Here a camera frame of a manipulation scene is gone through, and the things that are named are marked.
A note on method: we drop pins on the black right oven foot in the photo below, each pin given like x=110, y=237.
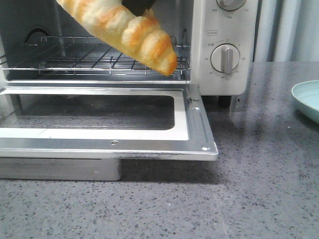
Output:
x=224, y=101

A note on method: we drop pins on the beige temperature knob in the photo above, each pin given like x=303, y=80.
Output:
x=230, y=5

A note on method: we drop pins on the light green plate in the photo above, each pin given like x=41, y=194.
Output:
x=306, y=99

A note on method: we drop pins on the grey white curtain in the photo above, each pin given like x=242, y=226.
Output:
x=287, y=30

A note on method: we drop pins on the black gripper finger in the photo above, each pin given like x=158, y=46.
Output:
x=138, y=7

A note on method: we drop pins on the golden striped bread roll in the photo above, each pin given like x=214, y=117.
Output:
x=139, y=37

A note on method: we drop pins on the cream white toaster oven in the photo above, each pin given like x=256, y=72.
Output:
x=196, y=28

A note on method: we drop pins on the beige timer knob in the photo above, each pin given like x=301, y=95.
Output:
x=225, y=58

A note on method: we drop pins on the glass oven door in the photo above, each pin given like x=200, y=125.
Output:
x=84, y=132

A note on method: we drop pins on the metal wire oven rack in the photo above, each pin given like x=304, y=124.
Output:
x=72, y=55

